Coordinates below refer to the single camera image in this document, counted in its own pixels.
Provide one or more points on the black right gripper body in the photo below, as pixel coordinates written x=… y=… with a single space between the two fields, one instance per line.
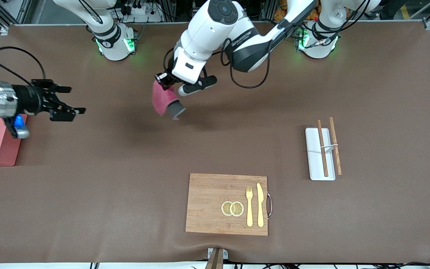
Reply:
x=29 y=100

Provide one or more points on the red and grey cloth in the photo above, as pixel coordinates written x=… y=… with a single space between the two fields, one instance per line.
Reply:
x=162 y=101

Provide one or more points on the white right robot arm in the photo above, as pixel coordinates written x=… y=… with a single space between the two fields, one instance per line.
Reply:
x=106 y=41

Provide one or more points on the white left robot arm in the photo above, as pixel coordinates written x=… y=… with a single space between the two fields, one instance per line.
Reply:
x=215 y=33

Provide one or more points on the white power strip with plugs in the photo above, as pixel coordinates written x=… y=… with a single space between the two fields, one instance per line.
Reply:
x=140 y=10

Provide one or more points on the brown table cover mat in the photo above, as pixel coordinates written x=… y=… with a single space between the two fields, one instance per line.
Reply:
x=125 y=205

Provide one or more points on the pile of orange bread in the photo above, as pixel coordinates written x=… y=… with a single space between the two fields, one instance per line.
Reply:
x=280 y=13

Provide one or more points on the wooden cutting board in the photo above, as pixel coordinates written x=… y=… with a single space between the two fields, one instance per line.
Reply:
x=211 y=205

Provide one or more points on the lemon slice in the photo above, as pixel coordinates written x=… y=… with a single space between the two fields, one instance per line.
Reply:
x=237 y=209
x=225 y=208

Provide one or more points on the yellow fork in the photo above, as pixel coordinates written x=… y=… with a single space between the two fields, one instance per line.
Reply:
x=249 y=209

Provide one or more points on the yellow knife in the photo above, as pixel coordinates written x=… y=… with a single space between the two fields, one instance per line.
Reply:
x=260 y=205

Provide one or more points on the white rectangular tray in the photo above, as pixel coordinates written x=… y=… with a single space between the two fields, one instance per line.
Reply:
x=314 y=160

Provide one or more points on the brown wooden chopstick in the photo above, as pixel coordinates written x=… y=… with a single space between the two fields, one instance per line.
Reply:
x=335 y=142
x=323 y=149

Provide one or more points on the person's shoe and leg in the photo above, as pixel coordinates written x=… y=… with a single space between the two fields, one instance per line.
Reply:
x=390 y=9

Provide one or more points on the aluminium frame profile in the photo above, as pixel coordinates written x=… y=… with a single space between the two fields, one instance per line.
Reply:
x=13 y=13

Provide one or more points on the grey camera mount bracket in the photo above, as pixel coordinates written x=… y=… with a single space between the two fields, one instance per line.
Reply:
x=217 y=256

